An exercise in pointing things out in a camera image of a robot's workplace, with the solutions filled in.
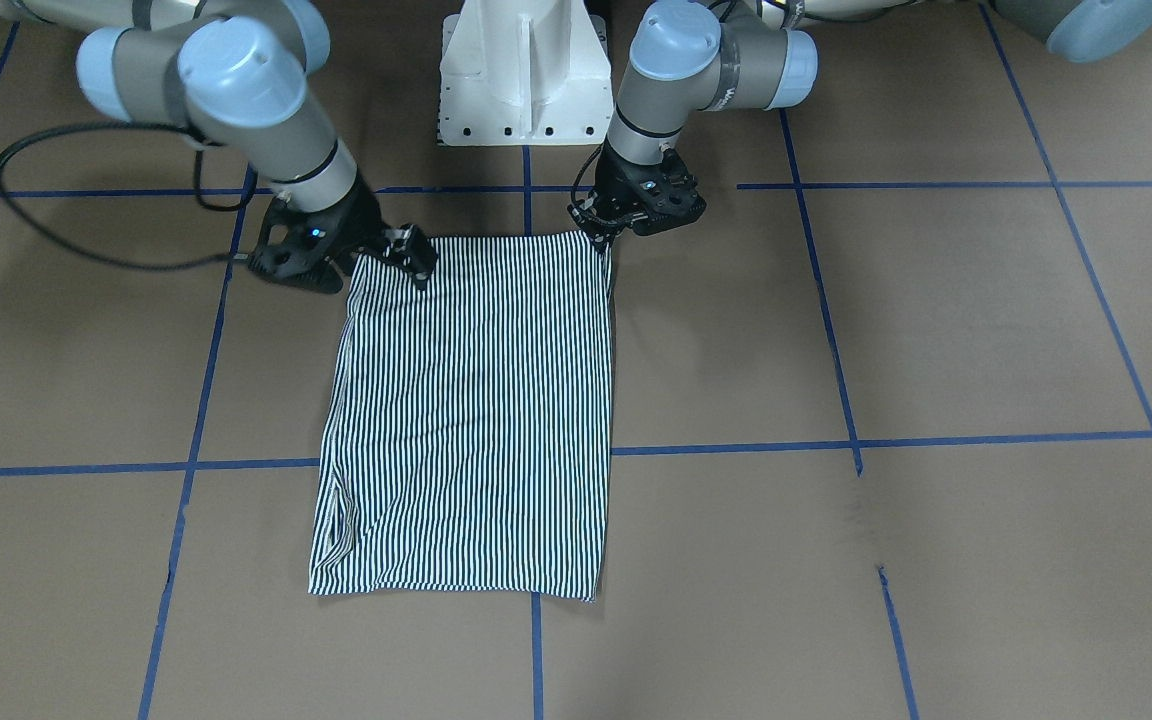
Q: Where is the white pedestal column base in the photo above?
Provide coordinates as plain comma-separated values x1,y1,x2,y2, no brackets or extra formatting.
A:
435,1,614,147

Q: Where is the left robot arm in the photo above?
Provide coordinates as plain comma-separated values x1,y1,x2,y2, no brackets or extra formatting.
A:
568,1,899,252

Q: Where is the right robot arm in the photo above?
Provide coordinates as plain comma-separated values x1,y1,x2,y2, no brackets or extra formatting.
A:
0,1,438,293

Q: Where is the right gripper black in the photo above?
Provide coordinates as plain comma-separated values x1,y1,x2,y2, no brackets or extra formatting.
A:
247,176,439,295

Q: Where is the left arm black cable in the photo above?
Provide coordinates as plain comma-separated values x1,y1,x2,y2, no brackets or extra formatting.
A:
570,146,605,207

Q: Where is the striped polo shirt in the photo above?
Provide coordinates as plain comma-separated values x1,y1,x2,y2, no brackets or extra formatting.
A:
308,232,613,602

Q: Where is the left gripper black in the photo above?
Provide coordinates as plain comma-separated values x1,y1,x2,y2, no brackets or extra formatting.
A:
568,143,707,255

